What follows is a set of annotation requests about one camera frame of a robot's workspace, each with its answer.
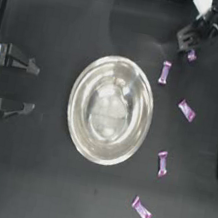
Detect purple candy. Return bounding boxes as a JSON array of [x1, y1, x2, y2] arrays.
[[128, 195, 156, 218], [153, 149, 171, 180], [175, 98, 200, 124], [157, 60, 174, 88], [185, 48, 200, 65]]

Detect steel bowl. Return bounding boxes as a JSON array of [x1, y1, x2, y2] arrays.
[[58, 48, 163, 173]]

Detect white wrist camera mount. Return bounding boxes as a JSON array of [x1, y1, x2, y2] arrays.
[[189, 0, 214, 22]]

